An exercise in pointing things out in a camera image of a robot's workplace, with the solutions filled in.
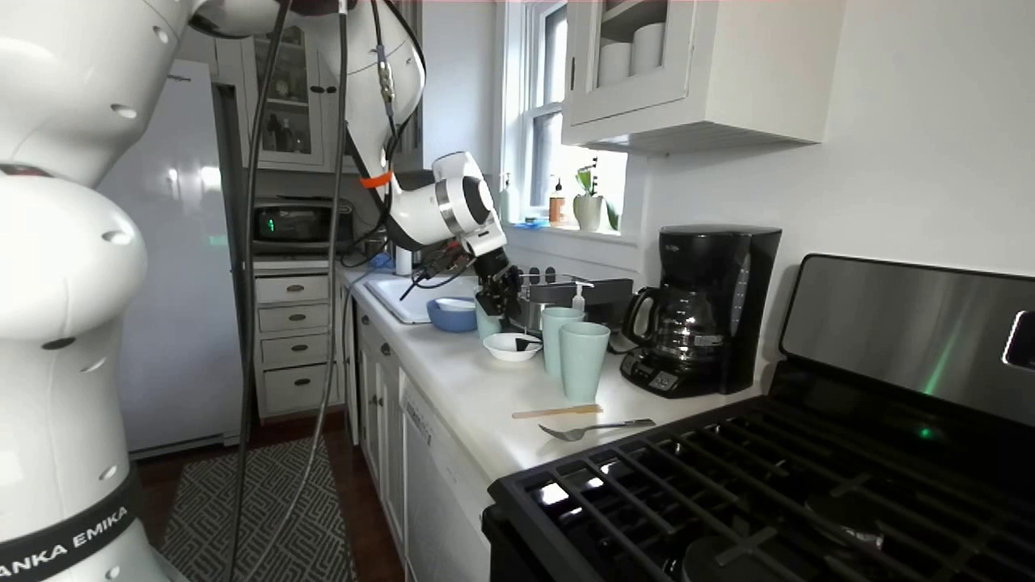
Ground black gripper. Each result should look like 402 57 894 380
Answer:
477 248 523 330

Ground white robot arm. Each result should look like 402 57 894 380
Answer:
0 0 511 582

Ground rear blue cup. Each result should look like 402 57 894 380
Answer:
477 306 502 340

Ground blue cup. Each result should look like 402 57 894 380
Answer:
477 306 502 340
559 321 612 401
541 306 581 382

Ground blue bowl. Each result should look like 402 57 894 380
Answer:
427 298 477 332

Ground white bowl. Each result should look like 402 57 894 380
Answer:
482 332 541 361

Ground middle blue cup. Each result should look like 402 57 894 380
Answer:
541 306 581 382

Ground front blue cup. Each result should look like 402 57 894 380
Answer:
559 321 612 401

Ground white sink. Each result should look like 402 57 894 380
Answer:
365 275 477 327

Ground soap bottle on sill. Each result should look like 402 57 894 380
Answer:
547 178 567 226

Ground white potted plant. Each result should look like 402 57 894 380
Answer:
572 163 607 233

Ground wooden fork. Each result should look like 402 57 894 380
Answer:
511 403 602 422

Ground metal fork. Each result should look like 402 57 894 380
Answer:
536 416 656 444

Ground white lower counter cabinets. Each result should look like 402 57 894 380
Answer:
352 298 488 582

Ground black coffee maker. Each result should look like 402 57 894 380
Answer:
621 226 779 399

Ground white drawer cabinet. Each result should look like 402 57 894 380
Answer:
254 262 334 422

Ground glass door cabinet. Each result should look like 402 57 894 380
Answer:
216 22 336 172

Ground patterned grey floor rug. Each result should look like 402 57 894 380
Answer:
162 439 357 582

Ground white refrigerator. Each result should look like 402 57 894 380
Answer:
102 63 242 455

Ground black gas stove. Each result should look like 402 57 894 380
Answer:
482 254 1035 582

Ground white upper wall cabinet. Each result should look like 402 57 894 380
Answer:
563 0 843 154

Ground hanging grey robot cable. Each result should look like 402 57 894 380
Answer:
222 0 359 582

